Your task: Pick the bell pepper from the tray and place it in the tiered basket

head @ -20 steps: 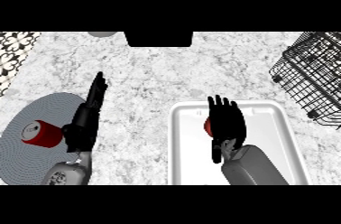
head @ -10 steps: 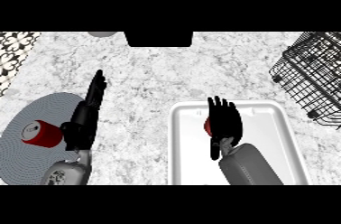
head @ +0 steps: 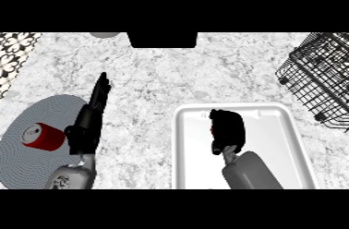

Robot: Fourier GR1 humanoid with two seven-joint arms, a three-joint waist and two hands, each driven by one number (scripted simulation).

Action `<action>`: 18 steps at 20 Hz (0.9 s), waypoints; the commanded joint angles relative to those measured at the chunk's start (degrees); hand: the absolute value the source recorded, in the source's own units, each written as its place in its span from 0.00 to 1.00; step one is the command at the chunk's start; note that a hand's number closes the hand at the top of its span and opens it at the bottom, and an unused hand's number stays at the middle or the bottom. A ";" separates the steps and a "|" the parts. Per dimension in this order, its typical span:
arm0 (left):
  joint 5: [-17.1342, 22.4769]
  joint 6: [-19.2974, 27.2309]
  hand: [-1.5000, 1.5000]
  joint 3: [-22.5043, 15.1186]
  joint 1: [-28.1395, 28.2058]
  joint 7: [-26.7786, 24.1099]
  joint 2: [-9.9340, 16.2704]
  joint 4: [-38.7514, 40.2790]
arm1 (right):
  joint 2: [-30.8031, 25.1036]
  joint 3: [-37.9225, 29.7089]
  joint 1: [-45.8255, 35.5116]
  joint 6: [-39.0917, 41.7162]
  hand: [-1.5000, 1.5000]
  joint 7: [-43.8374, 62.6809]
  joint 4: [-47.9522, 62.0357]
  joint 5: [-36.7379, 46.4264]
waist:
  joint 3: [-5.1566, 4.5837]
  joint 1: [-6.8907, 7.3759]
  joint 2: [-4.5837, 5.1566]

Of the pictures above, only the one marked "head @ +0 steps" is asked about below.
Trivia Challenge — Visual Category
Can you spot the red can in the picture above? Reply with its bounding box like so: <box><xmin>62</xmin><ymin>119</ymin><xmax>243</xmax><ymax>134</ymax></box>
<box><xmin>21</xmin><ymin>122</ymin><xmax>67</xmax><ymax>152</ymax></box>

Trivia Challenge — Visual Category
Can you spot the black and white patterned tile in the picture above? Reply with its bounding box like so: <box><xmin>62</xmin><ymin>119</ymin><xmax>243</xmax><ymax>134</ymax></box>
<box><xmin>0</xmin><ymin>32</ymin><xmax>43</xmax><ymax>100</ymax></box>

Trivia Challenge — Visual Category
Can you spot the grey round object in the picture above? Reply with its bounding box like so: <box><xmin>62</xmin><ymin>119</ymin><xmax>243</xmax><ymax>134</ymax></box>
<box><xmin>89</xmin><ymin>32</ymin><xmax>121</xmax><ymax>40</ymax></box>

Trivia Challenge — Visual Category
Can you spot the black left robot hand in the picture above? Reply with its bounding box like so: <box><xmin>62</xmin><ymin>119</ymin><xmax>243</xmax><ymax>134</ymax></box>
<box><xmin>62</xmin><ymin>71</ymin><xmax>114</xmax><ymax>156</ymax></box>

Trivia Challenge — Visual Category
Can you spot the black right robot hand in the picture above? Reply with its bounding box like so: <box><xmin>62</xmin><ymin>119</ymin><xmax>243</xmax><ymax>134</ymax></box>
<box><xmin>207</xmin><ymin>108</ymin><xmax>249</xmax><ymax>156</ymax></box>

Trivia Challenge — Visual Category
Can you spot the white rectangular tray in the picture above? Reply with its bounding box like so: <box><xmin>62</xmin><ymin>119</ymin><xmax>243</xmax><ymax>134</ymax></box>
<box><xmin>172</xmin><ymin>102</ymin><xmax>318</xmax><ymax>190</ymax></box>

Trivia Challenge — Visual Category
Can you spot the black wire tiered basket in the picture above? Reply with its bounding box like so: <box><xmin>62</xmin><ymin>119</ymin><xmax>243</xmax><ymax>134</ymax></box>
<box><xmin>274</xmin><ymin>32</ymin><xmax>349</xmax><ymax>133</ymax></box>

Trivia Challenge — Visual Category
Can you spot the black appliance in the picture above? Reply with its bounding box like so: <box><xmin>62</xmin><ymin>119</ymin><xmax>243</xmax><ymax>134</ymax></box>
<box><xmin>126</xmin><ymin>32</ymin><xmax>200</xmax><ymax>49</ymax></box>

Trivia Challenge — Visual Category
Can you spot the grey round placemat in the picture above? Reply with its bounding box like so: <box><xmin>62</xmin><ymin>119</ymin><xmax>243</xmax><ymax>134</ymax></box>
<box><xmin>0</xmin><ymin>94</ymin><xmax>93</xmax><ymax>190</ymax></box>

